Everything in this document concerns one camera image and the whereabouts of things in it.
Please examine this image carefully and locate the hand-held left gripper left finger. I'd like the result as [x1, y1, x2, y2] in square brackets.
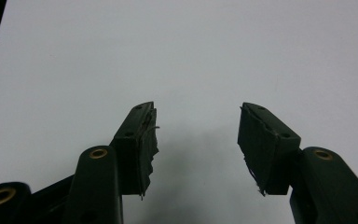
[110, 101, 160, 199]

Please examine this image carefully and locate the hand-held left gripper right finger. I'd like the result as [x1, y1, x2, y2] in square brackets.
[237, 102, 302, 197]

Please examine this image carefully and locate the white table cover sheet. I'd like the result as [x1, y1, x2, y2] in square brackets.
[0, 0, 358, 224]

